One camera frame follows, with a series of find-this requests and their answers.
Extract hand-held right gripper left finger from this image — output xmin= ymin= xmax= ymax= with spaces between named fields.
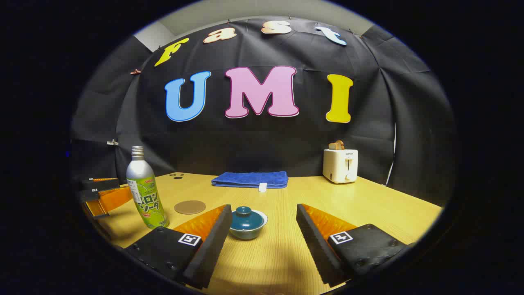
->
xmin=124 ymin=204 xmax=233 ymax=290

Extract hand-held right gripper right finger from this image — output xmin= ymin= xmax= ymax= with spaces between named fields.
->
xmin=296 ymin=203 xmax=415 ymax=288

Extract silver green label water bottle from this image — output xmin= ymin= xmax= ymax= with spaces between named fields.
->
xmin=126 ymin=146 xmax=169 ymax=229

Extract teal teacup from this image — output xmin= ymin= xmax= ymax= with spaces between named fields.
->
xmin=229 ymin=210 xmax=269 ymax=241

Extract teal teacup lid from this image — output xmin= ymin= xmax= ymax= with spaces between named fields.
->
xmin=232 ymin=206 xmax=263 ymax=230

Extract round brown coaster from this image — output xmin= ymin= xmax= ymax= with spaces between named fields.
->
xmin=174 ymin=200 xmax=206 ymax=215

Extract folded blue towel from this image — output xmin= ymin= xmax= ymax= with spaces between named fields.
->
xmin=211 ymin=171 xmax=289 ymax=189

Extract cream toaster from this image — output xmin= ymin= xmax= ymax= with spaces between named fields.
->
xmin=322 ymin=149 xmax=359 ymax=184

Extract black backdrop cloth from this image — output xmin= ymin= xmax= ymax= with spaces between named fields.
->
xmin=70 ymin=16 xmax=457 ymax=207

